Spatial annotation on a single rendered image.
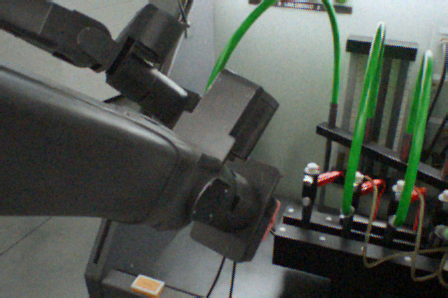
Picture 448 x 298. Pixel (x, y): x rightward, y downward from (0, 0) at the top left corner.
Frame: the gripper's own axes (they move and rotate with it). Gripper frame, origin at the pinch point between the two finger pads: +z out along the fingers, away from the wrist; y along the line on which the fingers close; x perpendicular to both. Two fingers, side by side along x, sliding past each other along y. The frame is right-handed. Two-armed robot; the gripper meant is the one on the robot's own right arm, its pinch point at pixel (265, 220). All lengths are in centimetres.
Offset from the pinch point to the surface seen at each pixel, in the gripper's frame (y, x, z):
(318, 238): 1.4, 4.0, 35.2
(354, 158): 12.8, -3.8, 10.0
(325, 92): 33, 19, 44
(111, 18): 91, 260, 171
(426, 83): 26.9, -8.8, 11.8
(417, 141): 18.2, -10.6, 11.5
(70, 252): -55, 140, 119
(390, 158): 21.6, -1.7, 39.4
